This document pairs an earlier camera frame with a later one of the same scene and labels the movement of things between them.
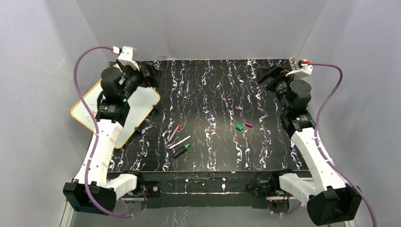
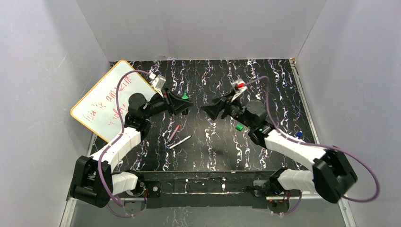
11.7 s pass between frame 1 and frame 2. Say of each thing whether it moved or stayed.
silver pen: stayed
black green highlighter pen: moved
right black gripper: moved
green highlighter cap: stayed
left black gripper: moved
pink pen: stayed
